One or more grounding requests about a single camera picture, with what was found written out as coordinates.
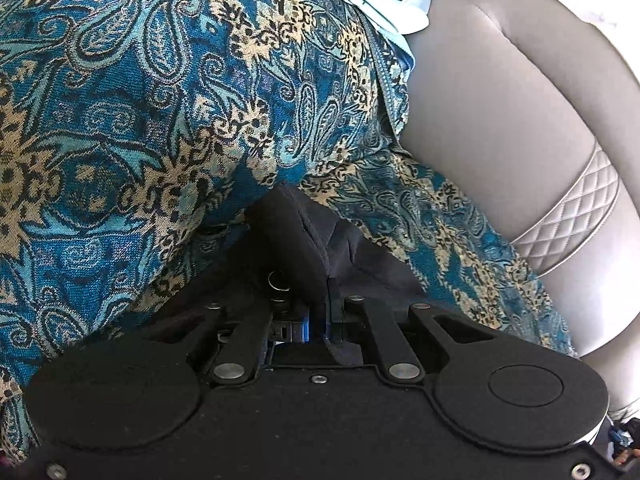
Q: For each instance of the black pants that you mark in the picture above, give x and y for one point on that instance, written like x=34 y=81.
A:
x=320 y=240

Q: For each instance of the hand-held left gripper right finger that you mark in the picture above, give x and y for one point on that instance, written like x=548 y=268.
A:
x=327 y=331

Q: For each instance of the beige leather sofa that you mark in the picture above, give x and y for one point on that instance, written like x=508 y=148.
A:
x=500 y=110

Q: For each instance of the dark patterned cloth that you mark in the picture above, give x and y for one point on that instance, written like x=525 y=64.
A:
x=621 y=435

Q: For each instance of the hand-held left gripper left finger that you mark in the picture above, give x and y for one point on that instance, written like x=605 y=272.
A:
x=299 y=331

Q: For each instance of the blue paisley blanket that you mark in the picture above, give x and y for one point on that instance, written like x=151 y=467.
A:
x=150 y=110

